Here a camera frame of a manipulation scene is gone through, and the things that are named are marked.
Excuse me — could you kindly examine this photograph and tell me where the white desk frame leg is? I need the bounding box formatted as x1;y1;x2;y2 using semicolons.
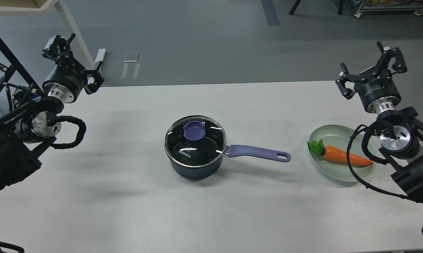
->
0;0;106;73

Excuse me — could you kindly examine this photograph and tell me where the metal wheeled cart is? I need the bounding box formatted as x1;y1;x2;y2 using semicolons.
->
353;0;423;19

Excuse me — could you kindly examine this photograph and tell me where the black stand leg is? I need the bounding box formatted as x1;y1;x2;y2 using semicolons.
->
289;0;345;15

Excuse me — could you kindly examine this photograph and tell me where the orange toy carrot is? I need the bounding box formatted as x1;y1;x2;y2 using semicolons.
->
306;139;373;168

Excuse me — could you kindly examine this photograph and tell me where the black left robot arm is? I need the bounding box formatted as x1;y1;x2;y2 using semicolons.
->
0;33;104;190

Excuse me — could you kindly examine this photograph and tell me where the dark blue saucepan purple handle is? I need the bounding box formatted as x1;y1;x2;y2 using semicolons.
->
164;115;291;182

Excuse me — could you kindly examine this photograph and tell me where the glass pot lid purple knob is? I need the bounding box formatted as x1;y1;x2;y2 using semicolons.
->
164;115;228;168

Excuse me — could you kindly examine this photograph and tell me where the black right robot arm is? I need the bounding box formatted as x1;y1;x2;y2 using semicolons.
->
335;42;423;204

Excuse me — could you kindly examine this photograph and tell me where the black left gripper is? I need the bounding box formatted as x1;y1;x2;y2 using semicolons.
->
42;33;105;103

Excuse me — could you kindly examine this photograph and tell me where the black metal rack frame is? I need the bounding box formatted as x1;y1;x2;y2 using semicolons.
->
0;22;45;122

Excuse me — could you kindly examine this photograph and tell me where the pale green oval plate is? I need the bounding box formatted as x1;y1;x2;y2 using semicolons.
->
306;124;375;183

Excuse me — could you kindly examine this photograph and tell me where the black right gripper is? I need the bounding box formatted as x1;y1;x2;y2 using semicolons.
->
335;41;408;113

